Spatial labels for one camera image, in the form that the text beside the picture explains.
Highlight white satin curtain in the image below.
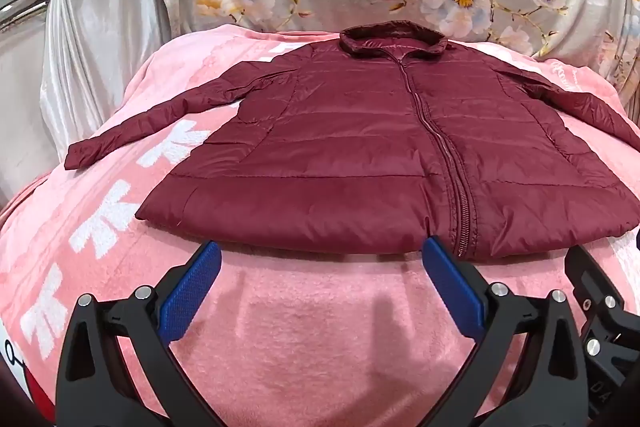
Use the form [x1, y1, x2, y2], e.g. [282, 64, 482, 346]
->
[0, 0, 177, 210]

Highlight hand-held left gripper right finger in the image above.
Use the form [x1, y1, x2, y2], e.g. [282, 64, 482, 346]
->
[422, 236, 589, 427]

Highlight maroon puffer jacket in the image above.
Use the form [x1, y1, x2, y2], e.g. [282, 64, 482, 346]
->
[64, 21, 640, 264]

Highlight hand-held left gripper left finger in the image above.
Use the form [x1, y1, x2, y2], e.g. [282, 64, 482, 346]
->
[55, 241, 223, 427]

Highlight pink bow-print blanket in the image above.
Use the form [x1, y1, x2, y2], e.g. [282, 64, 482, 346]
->
[0, 27, 640, 427]

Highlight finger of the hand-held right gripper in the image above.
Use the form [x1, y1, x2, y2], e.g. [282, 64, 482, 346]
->
[565, 244, 640, 344]

